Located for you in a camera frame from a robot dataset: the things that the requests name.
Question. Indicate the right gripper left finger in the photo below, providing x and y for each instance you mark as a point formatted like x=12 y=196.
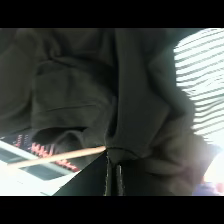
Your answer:
x=91 y=181

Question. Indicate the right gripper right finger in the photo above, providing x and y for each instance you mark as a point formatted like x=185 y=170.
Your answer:
x=128 y=185

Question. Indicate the black garment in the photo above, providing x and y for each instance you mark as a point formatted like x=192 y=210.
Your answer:
x=100 y=83

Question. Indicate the brown clothes hanger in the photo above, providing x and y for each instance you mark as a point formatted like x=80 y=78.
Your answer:
x=60 y=156

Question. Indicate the white striped garment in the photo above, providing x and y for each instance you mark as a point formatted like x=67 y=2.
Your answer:
x=203 y=70

